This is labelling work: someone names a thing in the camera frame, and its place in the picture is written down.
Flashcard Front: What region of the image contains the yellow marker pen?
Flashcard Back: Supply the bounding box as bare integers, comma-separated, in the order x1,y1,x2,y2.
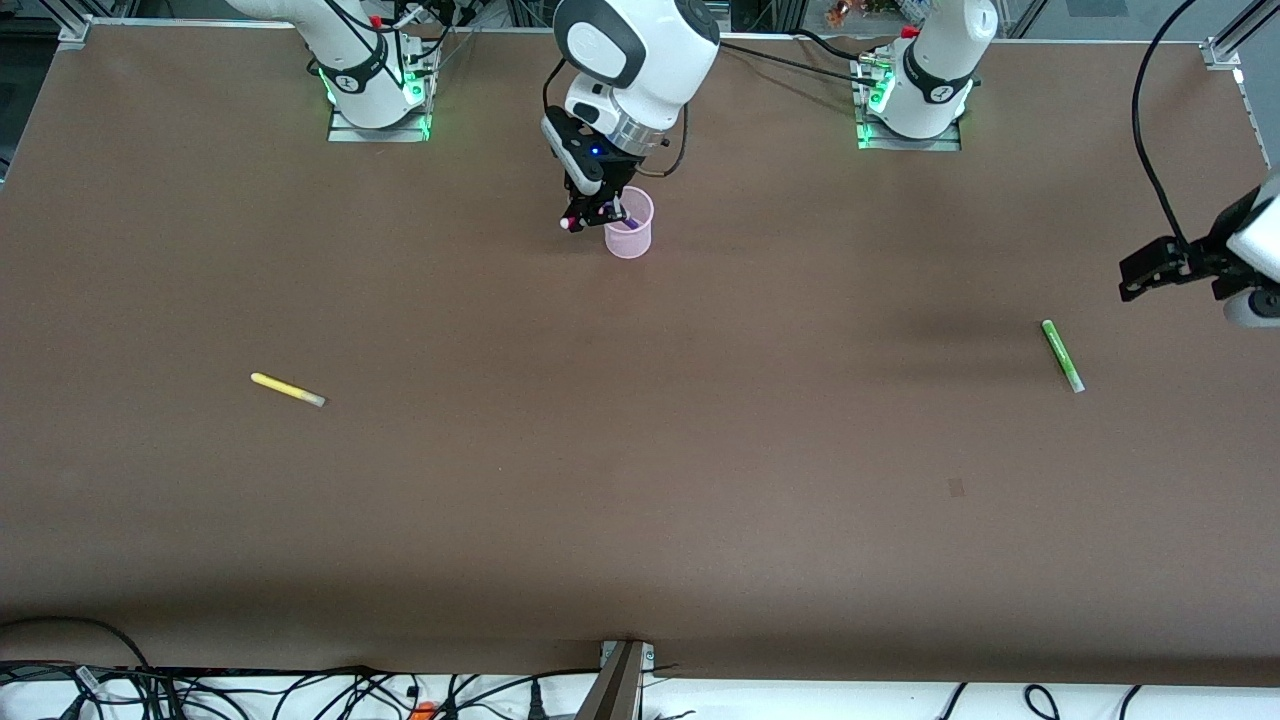
250,372,328,408

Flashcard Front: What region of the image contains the long black base cable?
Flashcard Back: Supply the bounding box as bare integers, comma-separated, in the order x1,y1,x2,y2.
718,40,886,83

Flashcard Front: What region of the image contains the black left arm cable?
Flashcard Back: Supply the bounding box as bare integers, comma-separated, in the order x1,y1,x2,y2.
1132,0,1201,251

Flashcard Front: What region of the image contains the thick black arched cable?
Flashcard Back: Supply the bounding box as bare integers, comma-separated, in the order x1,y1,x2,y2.
0,615,153,671

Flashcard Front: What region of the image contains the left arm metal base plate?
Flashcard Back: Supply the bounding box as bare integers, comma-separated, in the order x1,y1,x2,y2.
855,55,963,151

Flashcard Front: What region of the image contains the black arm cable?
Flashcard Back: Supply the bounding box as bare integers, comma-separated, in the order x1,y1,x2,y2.
543,55,691,181
1132,0,1201,251

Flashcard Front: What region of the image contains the dark metal post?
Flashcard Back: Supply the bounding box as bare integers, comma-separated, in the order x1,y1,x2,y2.
575,642,646,720

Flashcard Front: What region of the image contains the pink mesh pen holder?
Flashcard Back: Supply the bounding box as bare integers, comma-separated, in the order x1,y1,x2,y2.
600,186,655,260

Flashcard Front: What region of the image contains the aluminium frame profile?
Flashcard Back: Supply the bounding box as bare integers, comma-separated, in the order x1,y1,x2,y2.
1205,0,1280,71
40,0,96,47

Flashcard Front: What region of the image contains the brown table cover sheet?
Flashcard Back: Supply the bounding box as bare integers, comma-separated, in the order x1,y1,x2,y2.
0,22,1280,689

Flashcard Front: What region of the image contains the silver table edge bracket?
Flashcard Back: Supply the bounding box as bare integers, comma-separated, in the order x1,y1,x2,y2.
600,640,657,673

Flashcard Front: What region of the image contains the green marker pen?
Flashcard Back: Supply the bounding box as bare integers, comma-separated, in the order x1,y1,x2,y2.
1041,319,1086,394

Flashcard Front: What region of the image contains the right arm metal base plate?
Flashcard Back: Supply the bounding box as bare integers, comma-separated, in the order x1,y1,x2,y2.
328,60,433,143

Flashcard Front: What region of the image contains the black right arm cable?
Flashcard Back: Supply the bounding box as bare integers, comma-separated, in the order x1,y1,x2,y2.
543,55,691,181

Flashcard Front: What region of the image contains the orange background clutter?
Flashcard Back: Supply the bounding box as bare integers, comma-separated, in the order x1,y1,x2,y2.
825,0,901,27

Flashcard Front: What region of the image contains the short black base cable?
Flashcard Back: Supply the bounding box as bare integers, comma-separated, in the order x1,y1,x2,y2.
793,28,881,61

